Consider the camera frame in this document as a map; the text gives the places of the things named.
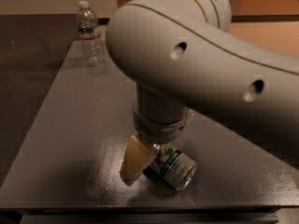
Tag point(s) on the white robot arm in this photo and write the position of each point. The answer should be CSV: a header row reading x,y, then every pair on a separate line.
x,y
182,58

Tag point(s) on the clear plastic water bottle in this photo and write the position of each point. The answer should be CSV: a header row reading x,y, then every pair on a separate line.
x,y
90,34

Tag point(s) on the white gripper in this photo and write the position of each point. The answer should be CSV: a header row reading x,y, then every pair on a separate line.
x,y
163,131

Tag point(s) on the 7up soda can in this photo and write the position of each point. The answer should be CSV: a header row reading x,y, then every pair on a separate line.
x,y
174,167

